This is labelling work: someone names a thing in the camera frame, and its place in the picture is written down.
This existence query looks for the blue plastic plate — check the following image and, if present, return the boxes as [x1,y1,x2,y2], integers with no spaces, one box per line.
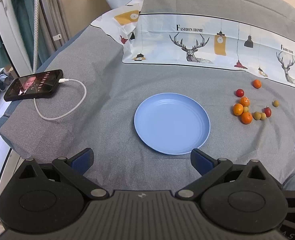
[134,93,211,155]

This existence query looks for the peeled-top small orange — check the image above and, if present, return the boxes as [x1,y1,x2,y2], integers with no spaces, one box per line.
[239,96,250,107]

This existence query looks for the far red cherry tomato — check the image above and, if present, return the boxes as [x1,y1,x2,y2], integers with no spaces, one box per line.
[235,89,244,98]

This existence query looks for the black smartphone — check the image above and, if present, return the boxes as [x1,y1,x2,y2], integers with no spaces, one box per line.
[3,69,63,102]

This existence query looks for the grey deer print quilt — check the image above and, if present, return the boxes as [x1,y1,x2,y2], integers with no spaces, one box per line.
[0,0,295,193]

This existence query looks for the grey curtain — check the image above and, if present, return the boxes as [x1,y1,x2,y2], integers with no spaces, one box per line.
[41,0,71,50]

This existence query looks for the white charging cable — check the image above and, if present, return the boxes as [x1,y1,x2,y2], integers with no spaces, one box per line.
[33,77,87,121]

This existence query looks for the white window frame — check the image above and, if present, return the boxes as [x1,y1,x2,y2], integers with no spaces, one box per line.
[0,0,33,76]

